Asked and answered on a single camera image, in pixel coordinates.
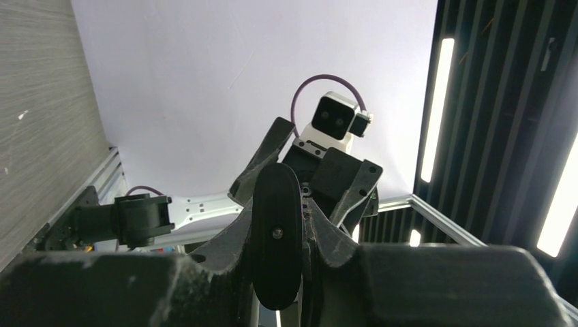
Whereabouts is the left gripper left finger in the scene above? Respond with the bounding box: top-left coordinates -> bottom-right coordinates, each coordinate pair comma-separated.
1,204 -> 258,326

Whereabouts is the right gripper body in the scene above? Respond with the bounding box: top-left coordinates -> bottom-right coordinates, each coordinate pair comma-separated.
282,143 -> 379,217

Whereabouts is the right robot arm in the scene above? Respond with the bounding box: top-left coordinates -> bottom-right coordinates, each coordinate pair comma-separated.
67,118 -> 382,252

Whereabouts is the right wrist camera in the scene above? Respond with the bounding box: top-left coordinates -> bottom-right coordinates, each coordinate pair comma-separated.
294,91 -> 373,158

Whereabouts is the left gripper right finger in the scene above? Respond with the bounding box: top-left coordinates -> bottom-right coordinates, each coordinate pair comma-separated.
303,209 -> 573,326

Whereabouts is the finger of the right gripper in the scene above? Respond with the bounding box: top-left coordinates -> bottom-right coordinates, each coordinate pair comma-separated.
329,160 -> 383,227
228,117 -> 295,206

